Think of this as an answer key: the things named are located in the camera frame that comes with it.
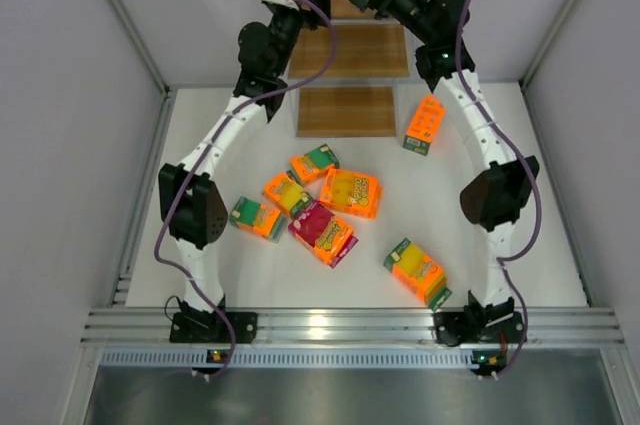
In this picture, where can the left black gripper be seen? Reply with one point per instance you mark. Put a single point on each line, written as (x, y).
(310, 0)

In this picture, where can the orange sponge box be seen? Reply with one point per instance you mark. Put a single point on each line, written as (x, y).
(424, 125)

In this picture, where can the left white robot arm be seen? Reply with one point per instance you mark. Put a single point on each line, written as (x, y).
(192, 210)

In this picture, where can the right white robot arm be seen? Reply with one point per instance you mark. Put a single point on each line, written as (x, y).
(504, 180)

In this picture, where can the clear acrylic shelf unit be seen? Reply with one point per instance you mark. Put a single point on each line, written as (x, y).
(354, 17)

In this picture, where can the small green orange sponge pack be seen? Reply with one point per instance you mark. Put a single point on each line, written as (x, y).
(313, 165)

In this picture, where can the orange yellow sponge pack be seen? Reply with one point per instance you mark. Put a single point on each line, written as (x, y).
(289, 196)

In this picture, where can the orange Scrub Daddy box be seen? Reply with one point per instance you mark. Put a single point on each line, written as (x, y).
(351, 193)

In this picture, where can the green orange sponge pack left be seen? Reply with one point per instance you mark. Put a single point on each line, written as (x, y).
(258, 219)

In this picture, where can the pink Scrub Mommy box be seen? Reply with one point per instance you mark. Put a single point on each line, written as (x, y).
(326, 235)

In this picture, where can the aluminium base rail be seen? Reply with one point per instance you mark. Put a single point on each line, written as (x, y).
(332, 338)

